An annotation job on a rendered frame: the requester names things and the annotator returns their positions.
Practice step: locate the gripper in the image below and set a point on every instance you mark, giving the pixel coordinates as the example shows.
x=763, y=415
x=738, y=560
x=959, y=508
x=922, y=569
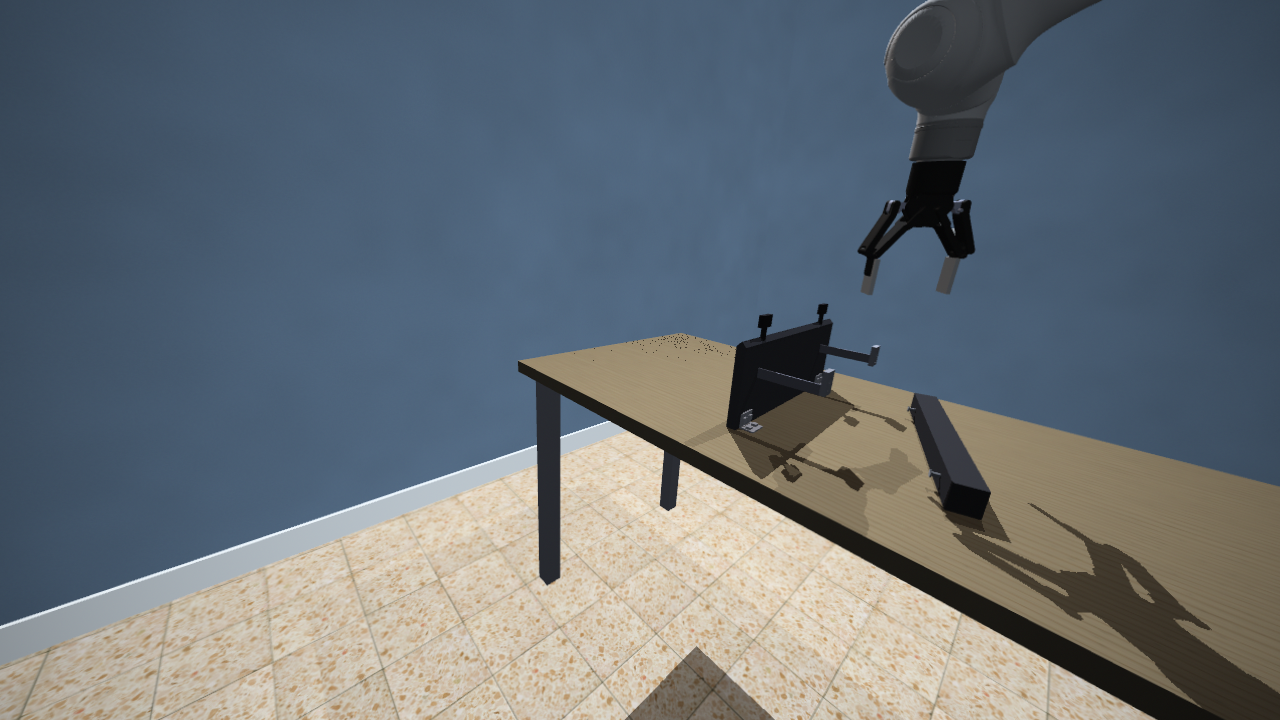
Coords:
x=929, y=198

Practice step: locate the dark grey long rectangular bar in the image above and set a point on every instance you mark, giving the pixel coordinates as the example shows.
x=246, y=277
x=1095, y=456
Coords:
x=960, y=486

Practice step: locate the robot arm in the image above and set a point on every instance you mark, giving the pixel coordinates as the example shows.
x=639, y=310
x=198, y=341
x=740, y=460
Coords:
x=945, y=50

